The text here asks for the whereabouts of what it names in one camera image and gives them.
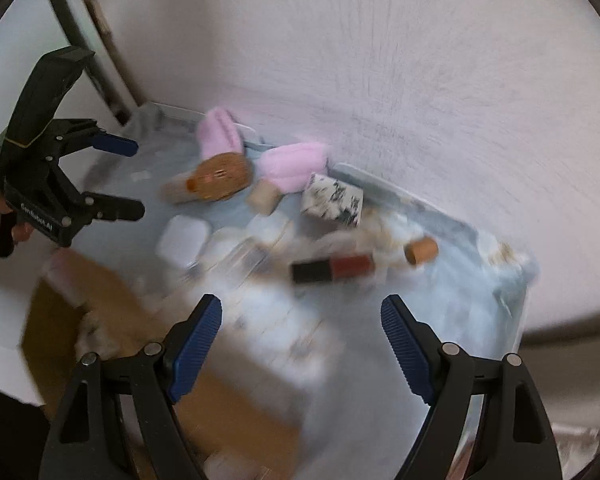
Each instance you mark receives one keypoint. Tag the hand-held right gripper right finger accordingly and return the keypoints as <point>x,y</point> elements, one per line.
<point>407,350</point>

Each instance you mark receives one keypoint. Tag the blue floral tablecloth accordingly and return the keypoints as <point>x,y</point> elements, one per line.
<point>430,320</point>

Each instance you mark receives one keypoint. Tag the clear plastic bin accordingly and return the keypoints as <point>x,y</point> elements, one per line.
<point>5,310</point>

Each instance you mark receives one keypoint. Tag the round cork cap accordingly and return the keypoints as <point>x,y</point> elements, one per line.
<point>422,251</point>

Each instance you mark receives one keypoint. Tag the white square case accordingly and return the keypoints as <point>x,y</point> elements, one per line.
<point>182,240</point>

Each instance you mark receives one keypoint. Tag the white printed box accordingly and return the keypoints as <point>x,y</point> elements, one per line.
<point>330,200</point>

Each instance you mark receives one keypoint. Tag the cardboard box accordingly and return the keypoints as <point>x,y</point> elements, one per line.
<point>115,310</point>

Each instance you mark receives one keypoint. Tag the small cork stopper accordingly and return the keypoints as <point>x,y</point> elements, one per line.
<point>262,199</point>

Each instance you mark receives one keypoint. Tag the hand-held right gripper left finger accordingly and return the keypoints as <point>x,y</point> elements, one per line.
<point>196,350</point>

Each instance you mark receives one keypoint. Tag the dark curved metal frame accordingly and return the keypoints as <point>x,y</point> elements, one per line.
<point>87,60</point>

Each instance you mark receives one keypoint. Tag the black and red lipstick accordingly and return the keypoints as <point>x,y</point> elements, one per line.
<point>330,269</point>

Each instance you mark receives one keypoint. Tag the round brown object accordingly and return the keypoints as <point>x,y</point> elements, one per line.
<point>222,177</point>

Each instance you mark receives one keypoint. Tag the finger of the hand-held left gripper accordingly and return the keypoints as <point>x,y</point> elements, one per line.
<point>122,209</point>
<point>115,144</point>

